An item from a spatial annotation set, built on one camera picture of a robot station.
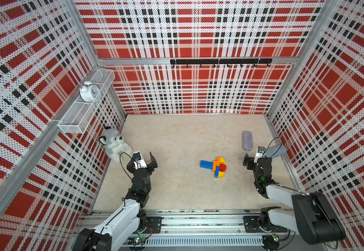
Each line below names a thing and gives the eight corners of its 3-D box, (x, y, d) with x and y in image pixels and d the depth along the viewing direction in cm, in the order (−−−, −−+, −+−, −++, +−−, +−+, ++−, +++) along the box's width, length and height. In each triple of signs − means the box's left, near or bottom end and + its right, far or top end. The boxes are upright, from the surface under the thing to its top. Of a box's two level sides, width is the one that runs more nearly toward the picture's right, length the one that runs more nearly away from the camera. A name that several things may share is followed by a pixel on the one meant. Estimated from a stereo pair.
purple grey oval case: (241, 150, 103) (243, 147, 100) (242, 133, 113) (244, 130, 110) (250, 152, 102) (252, 149, 99) (251, 134, 112) (252, 131, 109)
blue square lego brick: (199, 167, 96) (199, 164, 93) (201, 161, 99) (201, 158, 96) (212, 170, 94) (212, 168, 92) (213, 164, 97) (214, 161, 94)
